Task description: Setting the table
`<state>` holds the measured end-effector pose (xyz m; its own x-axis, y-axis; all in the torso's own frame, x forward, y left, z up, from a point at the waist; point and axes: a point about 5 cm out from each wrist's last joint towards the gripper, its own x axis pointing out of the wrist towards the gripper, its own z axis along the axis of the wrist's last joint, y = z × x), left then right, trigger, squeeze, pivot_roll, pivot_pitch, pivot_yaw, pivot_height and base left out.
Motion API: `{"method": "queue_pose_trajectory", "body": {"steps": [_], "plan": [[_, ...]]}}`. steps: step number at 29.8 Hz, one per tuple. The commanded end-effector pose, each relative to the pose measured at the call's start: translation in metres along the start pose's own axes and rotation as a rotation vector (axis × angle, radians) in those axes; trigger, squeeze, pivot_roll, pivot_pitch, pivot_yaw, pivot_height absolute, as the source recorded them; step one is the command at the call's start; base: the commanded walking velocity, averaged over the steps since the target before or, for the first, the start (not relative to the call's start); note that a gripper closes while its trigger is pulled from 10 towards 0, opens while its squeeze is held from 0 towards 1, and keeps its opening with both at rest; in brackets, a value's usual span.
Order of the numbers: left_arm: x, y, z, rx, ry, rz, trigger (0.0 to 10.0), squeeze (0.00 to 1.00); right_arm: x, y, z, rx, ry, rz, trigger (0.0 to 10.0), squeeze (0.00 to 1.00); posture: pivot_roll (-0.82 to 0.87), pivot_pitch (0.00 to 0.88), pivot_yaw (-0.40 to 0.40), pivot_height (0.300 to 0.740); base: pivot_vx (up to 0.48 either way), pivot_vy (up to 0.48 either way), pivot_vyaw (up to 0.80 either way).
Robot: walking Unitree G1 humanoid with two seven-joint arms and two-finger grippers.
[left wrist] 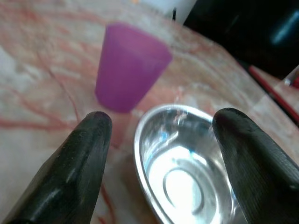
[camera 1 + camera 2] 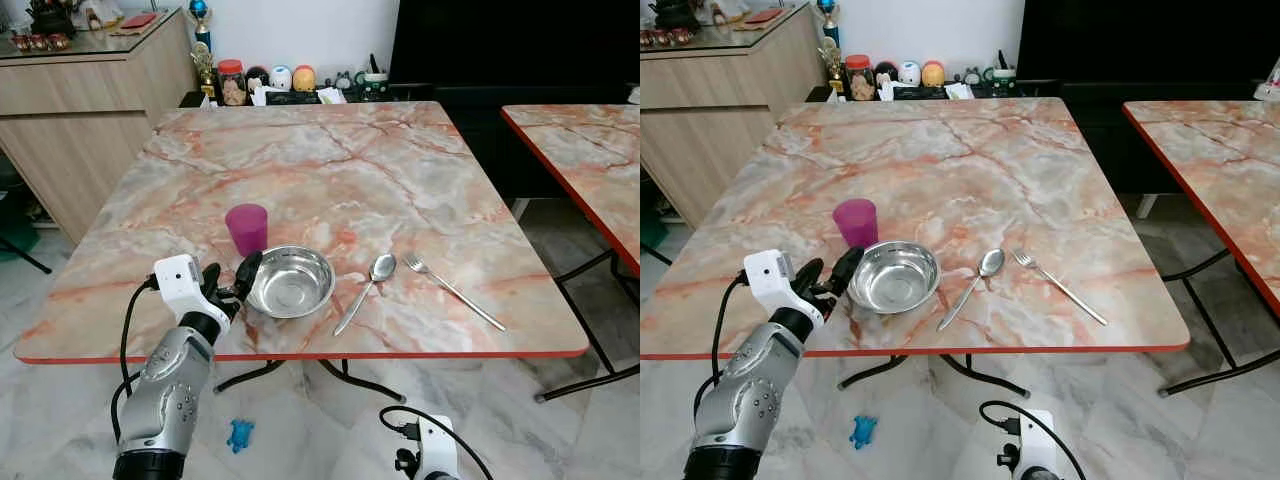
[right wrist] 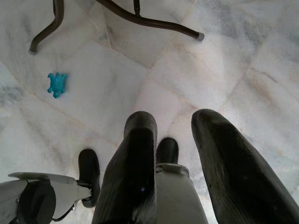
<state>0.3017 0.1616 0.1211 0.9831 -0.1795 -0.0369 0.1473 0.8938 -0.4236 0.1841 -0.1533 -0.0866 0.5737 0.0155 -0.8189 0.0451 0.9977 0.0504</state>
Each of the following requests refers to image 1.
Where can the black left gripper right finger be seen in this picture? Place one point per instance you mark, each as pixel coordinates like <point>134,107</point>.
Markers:
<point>257,168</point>

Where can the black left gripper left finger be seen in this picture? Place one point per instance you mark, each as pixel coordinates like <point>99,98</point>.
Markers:
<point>70,168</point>

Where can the shiny steel bowl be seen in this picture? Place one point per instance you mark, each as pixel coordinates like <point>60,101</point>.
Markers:
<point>177,182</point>

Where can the marble table with red rim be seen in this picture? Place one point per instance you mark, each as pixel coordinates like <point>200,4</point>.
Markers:
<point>35,58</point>
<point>283,92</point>

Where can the purple plastic cup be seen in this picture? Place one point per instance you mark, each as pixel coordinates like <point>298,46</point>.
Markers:
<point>130,70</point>

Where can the black television cabinet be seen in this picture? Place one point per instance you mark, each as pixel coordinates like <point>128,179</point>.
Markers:
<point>245,30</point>

